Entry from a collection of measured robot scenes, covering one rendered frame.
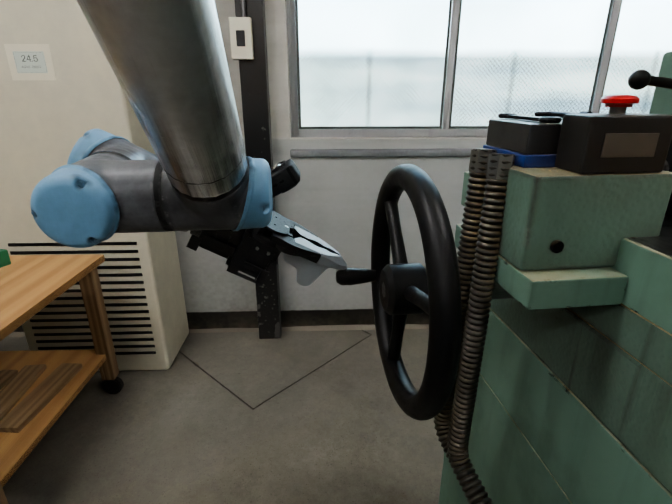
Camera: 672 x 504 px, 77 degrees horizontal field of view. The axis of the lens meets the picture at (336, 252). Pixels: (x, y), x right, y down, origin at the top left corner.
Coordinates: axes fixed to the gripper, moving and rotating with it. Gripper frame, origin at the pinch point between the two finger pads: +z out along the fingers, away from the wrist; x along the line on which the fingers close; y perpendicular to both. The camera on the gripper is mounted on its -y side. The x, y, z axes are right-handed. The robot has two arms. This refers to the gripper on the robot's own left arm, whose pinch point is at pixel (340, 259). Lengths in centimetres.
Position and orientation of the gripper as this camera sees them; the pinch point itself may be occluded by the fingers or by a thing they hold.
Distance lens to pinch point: 60.1
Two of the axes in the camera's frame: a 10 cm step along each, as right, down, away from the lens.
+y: -4.9, 8.1, 3.1
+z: 8.7, 4.2, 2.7
